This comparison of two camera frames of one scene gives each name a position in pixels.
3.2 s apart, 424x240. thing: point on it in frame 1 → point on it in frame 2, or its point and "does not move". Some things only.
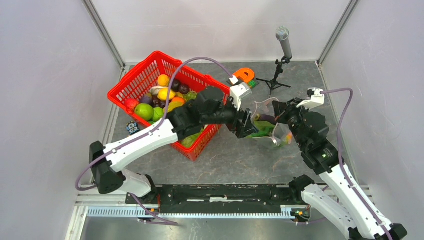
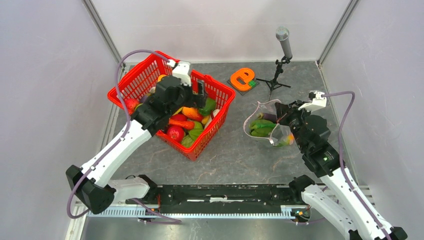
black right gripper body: [292, 115] does not move
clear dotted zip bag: [267, 126] does not move
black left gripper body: [234, 124] → [186, 98]
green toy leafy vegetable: [265, 129] → [287, 140]
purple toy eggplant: [269, 118] does not move
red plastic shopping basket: [144, 77] does not move
